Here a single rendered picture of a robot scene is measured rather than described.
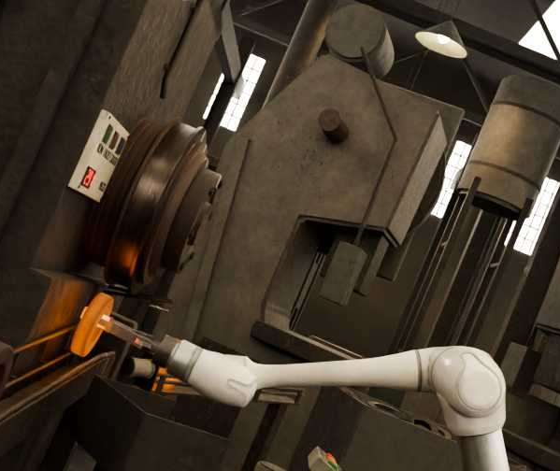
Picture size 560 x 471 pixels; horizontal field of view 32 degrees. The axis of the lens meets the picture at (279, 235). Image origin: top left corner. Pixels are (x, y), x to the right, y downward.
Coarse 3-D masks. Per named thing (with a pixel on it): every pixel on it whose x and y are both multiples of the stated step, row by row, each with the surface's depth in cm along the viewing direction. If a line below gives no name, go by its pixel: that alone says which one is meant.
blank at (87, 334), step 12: (96, 300) 227; (108, 300) 229; (84, 312) 225; (96, 312) 225; (108, 312) 236; (84, 324) 224; (96, 324) 228; (84, 336) 224; (96, 336) 235; (72, 348) 227; (84, 348) 226
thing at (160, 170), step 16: (176, 128) 244; (192, 128) 249; (160, 144) 237; (176, 144) 238; (192, 144) 244; (160, 160) 234; (176, 160) 234; (144, 176) 232; (160, 176) 233; (144, 192) 232; (160, 192) 231; (128, 208) 232; (144, 208) 232; (128, 224) 232; (144, 224) 232; (128, 240) 234; (144, 240) 234; (112, 256) 237; (128, 256) 236; (112, 272) 242; (128, 272) 240; (128, 288) 244
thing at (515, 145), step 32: (512, 96) 1112; (544, 96) 1100; (512, 128) 1101; (544, 128) 1100; (480, 160) 1113; (512, 160) 1095; (544, 160) 1106; (480, 192) 1102; (512, 192) 1093; (448, 224) 1162; (448, 256) 1097; (480, 288) 1157; (416, 320) 1092; (480, 320) 1091
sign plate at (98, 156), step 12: (108, 120) 210; (96, 132) 208; (120, 132) 224; (96, 144) 208; (108, 144) 219; (84, 156) 208; (96, 156) 213; (108, 156) 223; (84, 168) 207; (96, 168) 217; (108, 168) 228; (72, 180) 207; (96, 180) 222; (108, 180) 233; (84, 192) 215; (96, 192) 226
